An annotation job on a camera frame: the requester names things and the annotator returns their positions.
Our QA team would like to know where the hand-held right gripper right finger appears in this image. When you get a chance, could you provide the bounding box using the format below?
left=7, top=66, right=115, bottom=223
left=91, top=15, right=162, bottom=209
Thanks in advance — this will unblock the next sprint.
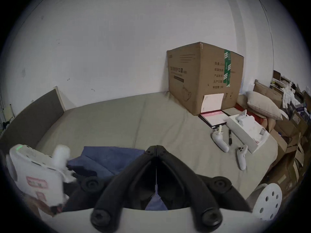
left=157, top=145, right=251, bottom=231

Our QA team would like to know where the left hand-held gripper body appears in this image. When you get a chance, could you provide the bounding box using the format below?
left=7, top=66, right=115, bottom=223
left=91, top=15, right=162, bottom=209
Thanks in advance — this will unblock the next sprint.
left=9, top=144, right=76, bottom=208

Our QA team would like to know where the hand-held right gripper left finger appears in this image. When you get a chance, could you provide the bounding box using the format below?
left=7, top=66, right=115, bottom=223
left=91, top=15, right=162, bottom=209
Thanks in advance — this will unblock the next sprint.
left=81, top=145, right=158, bottom=230

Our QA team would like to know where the dark blue shirt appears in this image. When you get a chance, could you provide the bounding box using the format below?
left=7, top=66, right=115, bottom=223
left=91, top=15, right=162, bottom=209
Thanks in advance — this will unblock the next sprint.
left=67, top=146, right=168, bottom=211

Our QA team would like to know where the person's left hand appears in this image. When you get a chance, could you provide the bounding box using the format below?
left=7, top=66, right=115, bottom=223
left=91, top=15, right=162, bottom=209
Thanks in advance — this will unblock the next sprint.
left=24, top=194, right=64, bottom=216

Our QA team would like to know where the dark padded headboard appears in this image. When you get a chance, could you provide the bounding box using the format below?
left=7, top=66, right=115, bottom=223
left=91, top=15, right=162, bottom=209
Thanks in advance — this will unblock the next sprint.
left=0, top=88, right=66, bottom=155

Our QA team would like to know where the white hand controller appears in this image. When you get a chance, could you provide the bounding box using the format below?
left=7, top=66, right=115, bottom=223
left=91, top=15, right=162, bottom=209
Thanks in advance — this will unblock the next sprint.
left=237, top=110, right=248, bottom=127
left=237, top=144, right=249, bottom=171
left=211, top=125, right=230, bottom=153

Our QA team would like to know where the white perforated round stool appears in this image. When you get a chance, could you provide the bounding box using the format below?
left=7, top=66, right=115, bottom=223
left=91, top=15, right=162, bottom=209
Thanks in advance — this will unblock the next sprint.
left=247, top=183, right=284, bottom=221

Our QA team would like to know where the black folder with pink paper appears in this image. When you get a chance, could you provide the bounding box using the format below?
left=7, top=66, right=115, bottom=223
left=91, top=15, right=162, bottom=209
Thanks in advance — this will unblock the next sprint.
left=198, top=109, right=232, bottom=128

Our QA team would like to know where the bed with beige sheet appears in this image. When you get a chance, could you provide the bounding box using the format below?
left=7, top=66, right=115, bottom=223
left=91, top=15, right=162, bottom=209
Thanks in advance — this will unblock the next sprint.
left=34, top=90, right=278, bottom=200

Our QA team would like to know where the long white open box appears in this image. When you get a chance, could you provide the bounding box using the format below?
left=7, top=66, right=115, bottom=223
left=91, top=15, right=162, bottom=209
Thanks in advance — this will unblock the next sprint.
left=226, top=114, right=271, bottom=154

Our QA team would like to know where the white paper sheet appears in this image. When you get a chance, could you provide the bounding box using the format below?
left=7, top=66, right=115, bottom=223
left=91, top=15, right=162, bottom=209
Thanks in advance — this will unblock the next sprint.
left=201, top=93, right=225, bottom=114

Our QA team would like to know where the beige pillow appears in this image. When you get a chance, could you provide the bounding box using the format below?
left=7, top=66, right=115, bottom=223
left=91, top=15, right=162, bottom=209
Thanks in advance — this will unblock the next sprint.
left=246, top=91, right=284, bottom=121

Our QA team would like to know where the pile of brown cartons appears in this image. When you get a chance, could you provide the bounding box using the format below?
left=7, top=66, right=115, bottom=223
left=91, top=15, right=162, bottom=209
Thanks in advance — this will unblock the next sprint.
left=237, top=69, right=311, bottom=196

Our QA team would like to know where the large brown carton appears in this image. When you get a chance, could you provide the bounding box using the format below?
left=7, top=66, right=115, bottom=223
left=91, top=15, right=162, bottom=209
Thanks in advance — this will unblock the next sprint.
left=166, top=42, right=244, bottom=116

